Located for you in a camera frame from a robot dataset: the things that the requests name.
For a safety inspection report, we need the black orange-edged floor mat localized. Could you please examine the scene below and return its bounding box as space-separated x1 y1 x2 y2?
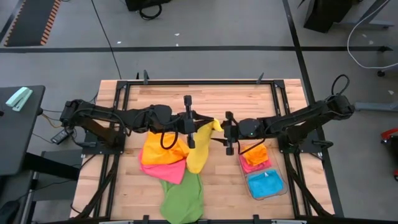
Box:
3 0 62 47

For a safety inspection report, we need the grey desk foot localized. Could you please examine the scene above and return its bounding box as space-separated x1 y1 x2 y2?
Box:
354 101 398 113

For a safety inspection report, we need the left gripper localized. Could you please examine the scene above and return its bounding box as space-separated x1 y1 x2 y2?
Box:
172 95 215 149

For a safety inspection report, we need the pink microfiber towel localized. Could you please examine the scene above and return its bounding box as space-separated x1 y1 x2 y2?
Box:
239 153 272 174
139 148 187 185

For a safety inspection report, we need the white floor cable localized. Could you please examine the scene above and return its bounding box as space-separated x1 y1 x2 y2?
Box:
346 0 398 70

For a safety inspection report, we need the black equipment box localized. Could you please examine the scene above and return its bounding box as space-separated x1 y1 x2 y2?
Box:
124 0 172 12

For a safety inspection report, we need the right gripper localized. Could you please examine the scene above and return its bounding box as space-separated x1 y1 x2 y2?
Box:
211 111 262 156

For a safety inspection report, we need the black aluminium table frame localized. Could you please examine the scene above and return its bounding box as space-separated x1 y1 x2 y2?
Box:
70 79 345 224

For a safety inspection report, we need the orange microfiber towel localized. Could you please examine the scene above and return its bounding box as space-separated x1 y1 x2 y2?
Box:
242 142 270 167
141 131 191 166

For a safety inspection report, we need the black power adapter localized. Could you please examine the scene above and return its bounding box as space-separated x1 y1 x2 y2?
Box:
50 127 75 146

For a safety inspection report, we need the black desk base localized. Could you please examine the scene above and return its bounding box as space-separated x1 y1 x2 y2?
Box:
303 0 396 34

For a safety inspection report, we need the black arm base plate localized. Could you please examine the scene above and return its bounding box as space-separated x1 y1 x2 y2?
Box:
276 129 333 155
81 130 127 156

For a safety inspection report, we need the clear plastic bin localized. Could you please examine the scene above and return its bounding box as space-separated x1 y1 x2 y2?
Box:
237 142 289 201

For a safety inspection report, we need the green microfiber towel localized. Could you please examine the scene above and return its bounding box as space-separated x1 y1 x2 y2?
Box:
159 169 205 224

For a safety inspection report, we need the yellow cable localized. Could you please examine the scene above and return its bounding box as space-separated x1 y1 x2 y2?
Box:
41 112 65 129

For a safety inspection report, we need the black side desk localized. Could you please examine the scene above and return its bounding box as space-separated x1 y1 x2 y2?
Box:
0 85 46 177

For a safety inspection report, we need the yellow microfiber towel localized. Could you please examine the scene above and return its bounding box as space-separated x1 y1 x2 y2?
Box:
185 119 224 174

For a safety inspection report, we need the black cable bundle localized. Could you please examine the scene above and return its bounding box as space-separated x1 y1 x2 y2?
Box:
74 154 121 219
284 155 332 218

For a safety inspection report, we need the red cart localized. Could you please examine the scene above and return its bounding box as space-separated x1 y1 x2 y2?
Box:
381 127 398 182

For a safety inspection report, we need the blue microfiber towel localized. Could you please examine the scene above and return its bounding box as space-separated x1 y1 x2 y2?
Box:
248 169 285 199

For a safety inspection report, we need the coiled black cable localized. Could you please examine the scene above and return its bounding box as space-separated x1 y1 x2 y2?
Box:
138 2 163 21

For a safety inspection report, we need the black desk leg frame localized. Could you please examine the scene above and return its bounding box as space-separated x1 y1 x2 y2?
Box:
23 149 83 202

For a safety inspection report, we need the mint green stapler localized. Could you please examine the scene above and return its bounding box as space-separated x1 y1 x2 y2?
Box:
5 86 34 112

